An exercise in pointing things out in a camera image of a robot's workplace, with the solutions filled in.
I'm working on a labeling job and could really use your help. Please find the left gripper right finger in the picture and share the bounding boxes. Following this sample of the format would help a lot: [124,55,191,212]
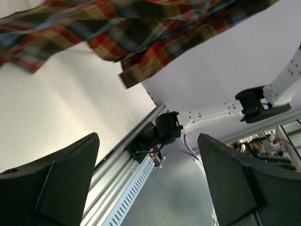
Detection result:
[198,134,301,226]

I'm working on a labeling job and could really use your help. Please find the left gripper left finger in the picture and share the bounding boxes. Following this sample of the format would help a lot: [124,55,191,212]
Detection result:
[0,133,100,226]

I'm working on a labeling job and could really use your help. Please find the brown plaid shirt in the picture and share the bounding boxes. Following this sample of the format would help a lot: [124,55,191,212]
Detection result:
[0,0,274,88]

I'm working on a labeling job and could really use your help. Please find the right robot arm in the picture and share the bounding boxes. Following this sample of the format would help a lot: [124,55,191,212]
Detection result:
[140,48,301,148]

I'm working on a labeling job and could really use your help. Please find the aluminium mounting rail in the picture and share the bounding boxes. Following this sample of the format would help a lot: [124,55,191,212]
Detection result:
[81,104,168,226]

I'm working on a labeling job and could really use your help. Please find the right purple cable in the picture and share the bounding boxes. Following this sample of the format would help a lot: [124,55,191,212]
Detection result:
[157,133,200,169]

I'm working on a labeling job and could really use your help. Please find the white slotted cable duct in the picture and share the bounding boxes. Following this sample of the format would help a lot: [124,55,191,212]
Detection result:
[102,156,155,226]

